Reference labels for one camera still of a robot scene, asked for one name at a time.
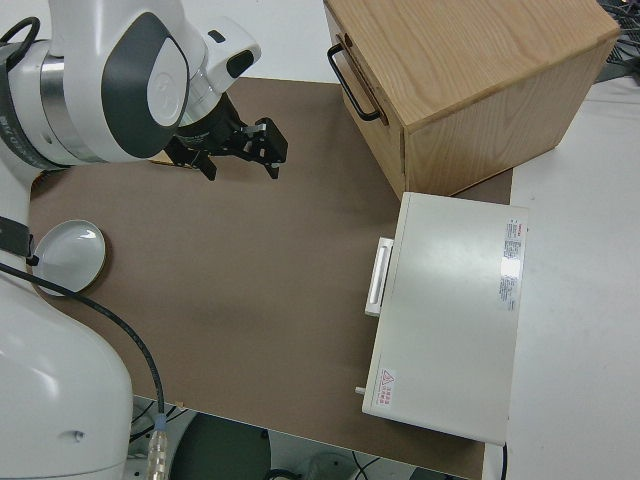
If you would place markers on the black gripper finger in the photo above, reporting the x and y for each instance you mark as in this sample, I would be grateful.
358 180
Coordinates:
273 170
207 167

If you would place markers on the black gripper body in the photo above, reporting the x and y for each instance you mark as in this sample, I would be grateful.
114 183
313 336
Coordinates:
210 132

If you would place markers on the gray round plate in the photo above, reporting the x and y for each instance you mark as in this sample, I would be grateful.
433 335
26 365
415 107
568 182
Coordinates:
70 255

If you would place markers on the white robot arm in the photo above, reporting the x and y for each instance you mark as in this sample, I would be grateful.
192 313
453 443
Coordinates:
150 75

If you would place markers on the brown table mat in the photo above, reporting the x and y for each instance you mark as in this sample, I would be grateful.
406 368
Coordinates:
225 275

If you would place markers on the wooden drawer box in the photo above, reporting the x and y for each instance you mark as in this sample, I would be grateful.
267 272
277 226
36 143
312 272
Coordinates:
475 75

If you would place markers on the white metal oven box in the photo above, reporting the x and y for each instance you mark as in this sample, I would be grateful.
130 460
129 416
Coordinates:
450 310

